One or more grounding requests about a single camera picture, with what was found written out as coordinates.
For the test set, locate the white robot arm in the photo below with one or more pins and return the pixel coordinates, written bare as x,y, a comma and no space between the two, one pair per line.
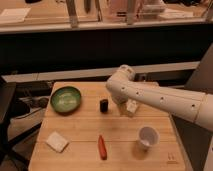
192,110

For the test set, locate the black eraser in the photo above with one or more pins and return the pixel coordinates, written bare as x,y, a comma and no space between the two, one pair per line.
104,105

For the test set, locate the white plastic bottle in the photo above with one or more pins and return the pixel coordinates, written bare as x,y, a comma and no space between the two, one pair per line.
131,107

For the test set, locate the green bowl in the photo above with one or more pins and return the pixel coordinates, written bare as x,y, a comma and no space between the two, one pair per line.
65,99

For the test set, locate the orange carrot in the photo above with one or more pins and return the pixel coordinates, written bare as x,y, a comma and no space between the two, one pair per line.
102,148

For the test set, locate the white cup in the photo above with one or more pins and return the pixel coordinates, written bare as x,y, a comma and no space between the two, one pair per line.
147,137

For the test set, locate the white sponge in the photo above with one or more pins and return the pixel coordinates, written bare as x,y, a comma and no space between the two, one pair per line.
57,142

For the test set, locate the black chair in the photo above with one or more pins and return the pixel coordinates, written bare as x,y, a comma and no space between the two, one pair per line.
11,106

